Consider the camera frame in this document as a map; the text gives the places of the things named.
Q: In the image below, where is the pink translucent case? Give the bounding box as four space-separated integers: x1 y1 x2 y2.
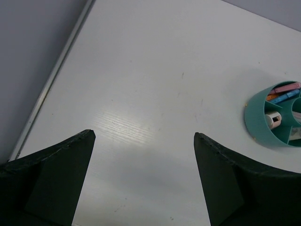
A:
274 82 301 93

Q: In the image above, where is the blue translucent stapler case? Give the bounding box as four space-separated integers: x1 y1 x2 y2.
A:
270 89 300 104

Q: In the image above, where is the teal round divided organizer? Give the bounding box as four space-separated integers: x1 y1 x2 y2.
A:
244 81 301 148

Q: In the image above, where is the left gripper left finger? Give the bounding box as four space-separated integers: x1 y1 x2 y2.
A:
0 129 95 226

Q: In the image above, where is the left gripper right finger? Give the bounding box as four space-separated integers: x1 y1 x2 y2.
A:
194 133 301 226

